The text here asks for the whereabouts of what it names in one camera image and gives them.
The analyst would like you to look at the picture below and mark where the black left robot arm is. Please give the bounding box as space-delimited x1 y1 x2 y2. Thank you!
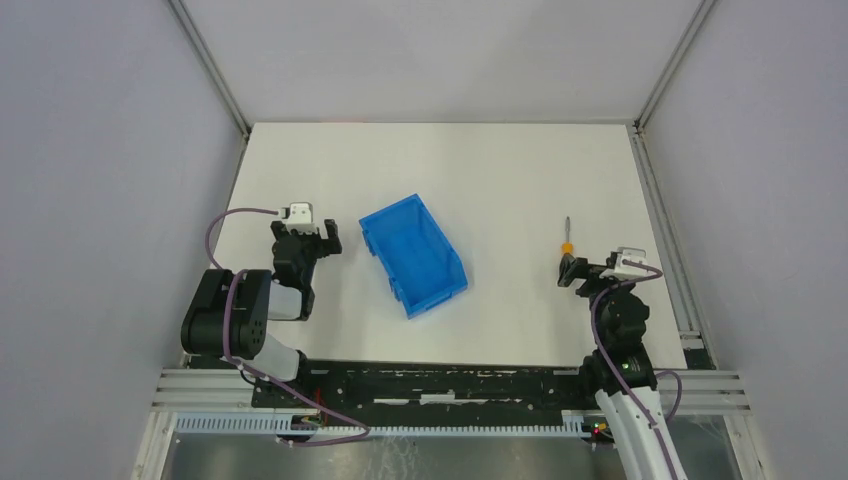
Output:
180 219 342 382

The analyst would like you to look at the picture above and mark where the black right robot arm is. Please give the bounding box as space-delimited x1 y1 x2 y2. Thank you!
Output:
557 247 688 479

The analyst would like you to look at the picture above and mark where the blue plastic storage bin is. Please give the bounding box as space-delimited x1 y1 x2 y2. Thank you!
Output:
359 194 468 319

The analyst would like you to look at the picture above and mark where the orange handled screwdriver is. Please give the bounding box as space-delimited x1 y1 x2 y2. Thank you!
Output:
561 216 574 255

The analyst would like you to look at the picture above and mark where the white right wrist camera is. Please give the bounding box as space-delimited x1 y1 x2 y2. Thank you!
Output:
608 247 649 281

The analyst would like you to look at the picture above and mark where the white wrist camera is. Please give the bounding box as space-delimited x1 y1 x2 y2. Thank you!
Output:
279 202 319 235
608 247 649 281

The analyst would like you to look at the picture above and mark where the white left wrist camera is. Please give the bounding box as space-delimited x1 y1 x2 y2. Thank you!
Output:
279 202 319 235

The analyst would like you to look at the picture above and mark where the aluminium frame rail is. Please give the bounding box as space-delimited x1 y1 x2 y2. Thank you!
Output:
152 369 752 415

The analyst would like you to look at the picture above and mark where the white slotted cable duct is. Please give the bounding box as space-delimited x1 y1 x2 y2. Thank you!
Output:
174 413 592 439

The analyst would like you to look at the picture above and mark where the black mounting base plate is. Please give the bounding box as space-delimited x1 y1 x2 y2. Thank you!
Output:
291 359 597 428

